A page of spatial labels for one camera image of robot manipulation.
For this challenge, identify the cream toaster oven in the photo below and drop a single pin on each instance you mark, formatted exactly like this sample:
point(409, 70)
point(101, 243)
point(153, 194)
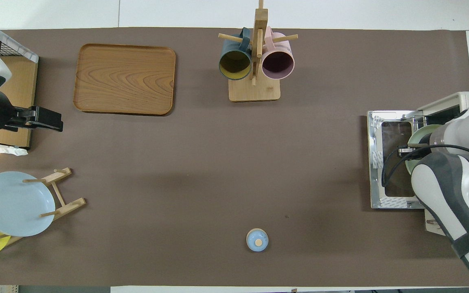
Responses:
point(454, 101)

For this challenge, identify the pale green plate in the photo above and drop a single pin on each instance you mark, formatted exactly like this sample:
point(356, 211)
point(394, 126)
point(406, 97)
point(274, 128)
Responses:
point(419, 134)

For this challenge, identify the glass oven door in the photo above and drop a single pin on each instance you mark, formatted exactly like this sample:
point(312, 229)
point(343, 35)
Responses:
point(377, 179)

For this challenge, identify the wooden serving tray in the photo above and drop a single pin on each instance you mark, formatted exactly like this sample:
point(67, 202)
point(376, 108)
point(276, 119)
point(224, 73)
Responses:
point(124, 79)

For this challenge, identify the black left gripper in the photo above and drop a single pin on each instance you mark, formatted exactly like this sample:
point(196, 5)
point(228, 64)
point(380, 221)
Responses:
point(25, 114)

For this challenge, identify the wooden mug tree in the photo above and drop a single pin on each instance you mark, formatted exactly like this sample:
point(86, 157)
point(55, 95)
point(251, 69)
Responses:
point(255, 91)

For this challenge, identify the light blue plate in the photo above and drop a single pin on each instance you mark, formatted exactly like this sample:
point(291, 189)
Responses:
point(12, 205)

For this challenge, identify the small blue dome bell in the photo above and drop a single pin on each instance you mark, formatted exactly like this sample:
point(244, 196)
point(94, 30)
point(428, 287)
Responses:
point(257, 240)

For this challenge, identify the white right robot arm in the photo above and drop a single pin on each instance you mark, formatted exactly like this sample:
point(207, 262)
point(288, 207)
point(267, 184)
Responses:
point(454, 187)

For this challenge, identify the wooden plate rack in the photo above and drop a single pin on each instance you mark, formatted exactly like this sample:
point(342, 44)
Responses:
point(69, 205)

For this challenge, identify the brown table mat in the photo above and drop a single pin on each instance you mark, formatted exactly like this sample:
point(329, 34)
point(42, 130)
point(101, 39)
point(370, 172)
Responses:
point(218, 171)

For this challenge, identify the dark blue mug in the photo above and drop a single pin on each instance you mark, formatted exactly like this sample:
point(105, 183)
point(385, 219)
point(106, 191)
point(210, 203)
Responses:
point(234, 65)

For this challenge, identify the pink mug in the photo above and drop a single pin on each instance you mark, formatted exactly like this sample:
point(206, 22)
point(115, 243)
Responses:
point(278, 65)

